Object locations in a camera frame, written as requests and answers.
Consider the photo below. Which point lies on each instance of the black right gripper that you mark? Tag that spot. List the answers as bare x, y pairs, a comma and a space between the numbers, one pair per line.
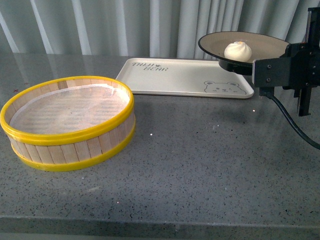
297, 69

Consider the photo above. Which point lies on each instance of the white steamed bun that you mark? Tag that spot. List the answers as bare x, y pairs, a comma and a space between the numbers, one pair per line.
238, 51

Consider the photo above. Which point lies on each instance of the brown plate with black rim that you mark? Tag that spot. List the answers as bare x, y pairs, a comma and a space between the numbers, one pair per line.
262, 47

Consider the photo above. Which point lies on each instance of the cream rectangular bear tray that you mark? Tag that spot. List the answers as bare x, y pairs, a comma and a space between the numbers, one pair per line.
183, 77

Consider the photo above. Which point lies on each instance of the grey pleated curtain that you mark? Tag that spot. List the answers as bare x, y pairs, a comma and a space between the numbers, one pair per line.
142, 28

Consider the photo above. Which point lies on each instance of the white steamer liner paper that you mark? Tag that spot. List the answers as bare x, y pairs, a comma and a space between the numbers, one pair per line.
70, 109

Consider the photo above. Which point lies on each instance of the yellow rimmed bamboo steamer basket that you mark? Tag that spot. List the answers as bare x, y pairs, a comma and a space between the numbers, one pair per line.
73, 150

